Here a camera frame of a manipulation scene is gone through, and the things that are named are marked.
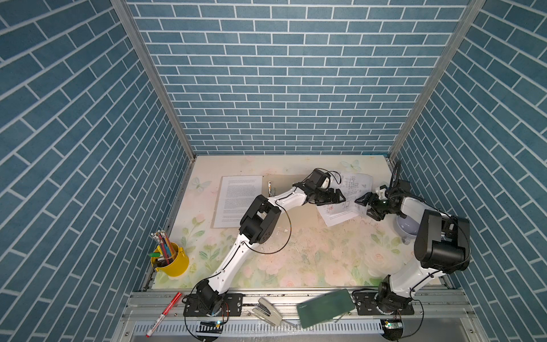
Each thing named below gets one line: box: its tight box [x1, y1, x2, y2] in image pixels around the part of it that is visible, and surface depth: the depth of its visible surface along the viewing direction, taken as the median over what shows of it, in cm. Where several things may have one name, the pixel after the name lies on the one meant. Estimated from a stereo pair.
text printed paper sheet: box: [212, 175, 263, 228], surface depth 107 cm
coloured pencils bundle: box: [150, 230, 175, 265], surface depth 75 cm
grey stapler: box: [247, 297, 283, 326], surface depth 72 cm
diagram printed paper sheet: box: [316, 173, 374, 226], surface depth 99 cm
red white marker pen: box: [145, 292, 184, 338], surface depth 74 cm
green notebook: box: [296, 288, 356, 329], surface depth 74 cm
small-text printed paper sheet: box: [316, 205, 360, 227], surface depth 98 cm
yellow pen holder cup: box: [150, 242, 190, 278], surface depth 78 cm
